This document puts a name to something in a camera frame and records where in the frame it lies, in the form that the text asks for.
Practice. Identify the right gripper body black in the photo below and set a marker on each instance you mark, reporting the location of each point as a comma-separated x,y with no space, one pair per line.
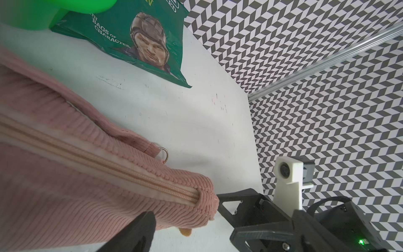
333,224

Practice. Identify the green crisps packet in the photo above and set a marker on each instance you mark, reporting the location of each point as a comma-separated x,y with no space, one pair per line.
145,34

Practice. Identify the green plastic basket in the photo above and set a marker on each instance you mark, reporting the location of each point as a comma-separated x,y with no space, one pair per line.
42,14

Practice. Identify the pink corduroy bag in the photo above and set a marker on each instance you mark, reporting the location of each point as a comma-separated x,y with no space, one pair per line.
69,176

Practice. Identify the right corner aluminium post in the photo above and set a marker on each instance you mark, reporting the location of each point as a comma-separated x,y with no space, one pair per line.
330,61

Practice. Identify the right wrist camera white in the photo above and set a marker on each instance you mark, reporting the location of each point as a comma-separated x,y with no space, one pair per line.
294,174

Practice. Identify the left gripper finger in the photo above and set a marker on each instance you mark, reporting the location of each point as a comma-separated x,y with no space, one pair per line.
137,236

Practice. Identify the brown bear keychain decoration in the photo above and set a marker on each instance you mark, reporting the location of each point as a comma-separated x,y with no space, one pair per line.
186,231

